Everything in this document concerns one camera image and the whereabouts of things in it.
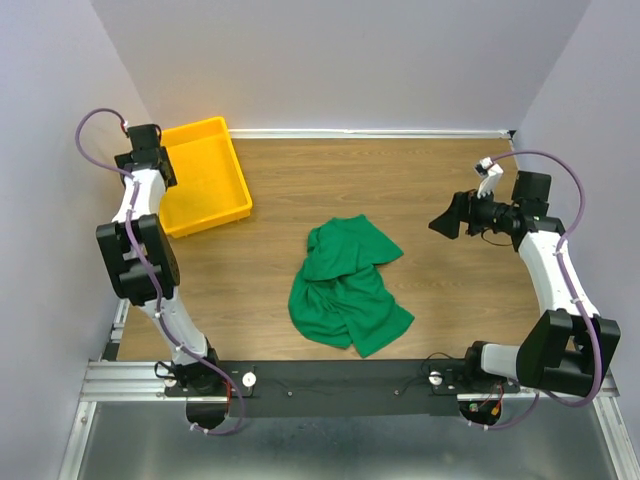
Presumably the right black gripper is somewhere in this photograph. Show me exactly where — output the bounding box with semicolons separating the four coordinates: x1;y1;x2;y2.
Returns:
428;183;518;239

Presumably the green t shirt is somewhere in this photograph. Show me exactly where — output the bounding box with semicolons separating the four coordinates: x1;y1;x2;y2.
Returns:
288;214;415;358

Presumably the yellow plastic tray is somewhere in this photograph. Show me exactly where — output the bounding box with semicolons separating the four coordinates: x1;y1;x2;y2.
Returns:
159;116;253;238

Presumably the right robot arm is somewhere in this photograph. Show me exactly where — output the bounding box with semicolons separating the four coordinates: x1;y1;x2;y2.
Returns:
429;166;621;398

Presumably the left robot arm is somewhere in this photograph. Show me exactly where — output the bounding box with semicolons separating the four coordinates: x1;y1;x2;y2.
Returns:
96;124;224;396

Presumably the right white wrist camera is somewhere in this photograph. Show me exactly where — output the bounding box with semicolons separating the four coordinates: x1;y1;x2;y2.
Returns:
474;157;504;199

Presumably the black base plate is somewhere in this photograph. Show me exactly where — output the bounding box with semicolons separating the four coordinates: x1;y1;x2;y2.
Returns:
154;356;519;426

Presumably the aluminium left side rail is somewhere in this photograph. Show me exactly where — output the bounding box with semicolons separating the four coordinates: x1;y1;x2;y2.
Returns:
101;299;130;361

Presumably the aluminium rail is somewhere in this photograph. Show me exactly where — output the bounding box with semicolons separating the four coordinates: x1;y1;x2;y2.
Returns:
80;361;619;402
101;299;130;361

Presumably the aluminium front rail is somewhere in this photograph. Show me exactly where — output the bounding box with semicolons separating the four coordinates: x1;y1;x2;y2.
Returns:
80;361;619;402

